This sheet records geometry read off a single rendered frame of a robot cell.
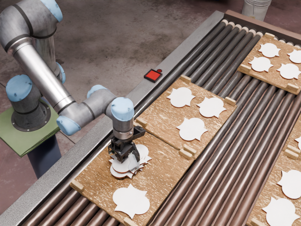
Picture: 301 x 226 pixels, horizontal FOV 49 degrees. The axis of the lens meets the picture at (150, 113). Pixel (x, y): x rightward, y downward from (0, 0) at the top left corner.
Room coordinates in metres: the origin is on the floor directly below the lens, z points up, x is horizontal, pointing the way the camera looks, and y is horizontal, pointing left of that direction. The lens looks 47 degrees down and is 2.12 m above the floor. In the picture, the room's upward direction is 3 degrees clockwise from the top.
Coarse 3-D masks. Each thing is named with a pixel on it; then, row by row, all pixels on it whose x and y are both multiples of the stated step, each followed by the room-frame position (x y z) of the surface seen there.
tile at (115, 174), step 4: (108, 160) 0.78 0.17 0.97; (112, 160) 0.78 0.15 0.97; (112, 168) 0.74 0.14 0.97; (140, 168) 0.75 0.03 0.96; (112, 172) 0.72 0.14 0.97; (116, 172) 0.72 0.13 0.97; (128, 172) 0.73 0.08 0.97; (116, 176) 0.70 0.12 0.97; (120, 176) 0.70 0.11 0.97; (124, 176) 0.71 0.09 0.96; (128, 176) 0.71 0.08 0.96; (132, 176) 0.71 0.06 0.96
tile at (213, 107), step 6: (204, 102) 1.17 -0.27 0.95; (210, 102) 1.17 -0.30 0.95; (216, 102) 1.17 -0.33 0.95; (222, 102) 1.18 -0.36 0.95; (204, 108) 1.13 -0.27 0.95; (210, 108) 1.13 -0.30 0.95; (216, 108) 1.13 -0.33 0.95; (222, 108) 1.14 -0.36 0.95; (204, 114) 1.09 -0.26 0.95; (210, 114) 1.09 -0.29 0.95; (216, 114) 1.09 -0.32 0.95
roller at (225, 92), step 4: (236, 72) 1.46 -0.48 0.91; (240, 72) 1.45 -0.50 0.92; (236, 76) 1.42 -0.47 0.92; (240, 76) 1.43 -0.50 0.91; (232, 80) 1.38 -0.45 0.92; (236, 80) 1.39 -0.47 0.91; (228, 84) 1.35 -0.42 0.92; (232, 84) 1.35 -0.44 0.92; (224, 88) 1.31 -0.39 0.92; (228, 88) 1.31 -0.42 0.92; (232, 88) 1.33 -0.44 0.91; (224, 92) 1.28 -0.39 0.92; (228, 92) 1.29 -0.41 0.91; (220, 96) 1.25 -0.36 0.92; (224, 96) 1.25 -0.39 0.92; (120, 224) 0.53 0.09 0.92
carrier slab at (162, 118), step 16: (176, 80) 1.34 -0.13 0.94; (160, 96) 1.21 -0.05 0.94; (208, 96) 1.22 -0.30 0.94; (144, 112) 1.09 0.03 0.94; (160, 112) 1.10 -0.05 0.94; (176, 112) 1.10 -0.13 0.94; (192, 112) 1.11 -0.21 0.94; (224, 112) 1.12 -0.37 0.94; (144, 128) 0.99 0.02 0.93; (160, 128) 0.99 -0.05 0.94; (208, 128) 1.01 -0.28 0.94; (176, 144) 0.90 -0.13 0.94; (192, 144) 0.91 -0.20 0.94
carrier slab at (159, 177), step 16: (144, 144) 0.89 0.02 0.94; (160, 144) 0.90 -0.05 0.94; (96, 160) 0.80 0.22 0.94; (160, 160) 0.81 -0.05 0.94; (176, 160) 0.82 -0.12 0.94; (192, 160) 0.82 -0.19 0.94; (80, 176) 0.71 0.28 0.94; (96, 176) 0.72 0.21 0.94; (112, 176) 0.72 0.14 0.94; (144, 176) 0.73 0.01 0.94; (160, 176) 0.73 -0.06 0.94; (176, 176) 0.74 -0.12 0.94; (80, 192) 0.64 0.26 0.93; (96, 192) 0.64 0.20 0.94; (112, 192) 0.65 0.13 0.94; (160, 192) 0.66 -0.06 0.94; (112, 208) 0.58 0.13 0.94; (144, 224) 0.52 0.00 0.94
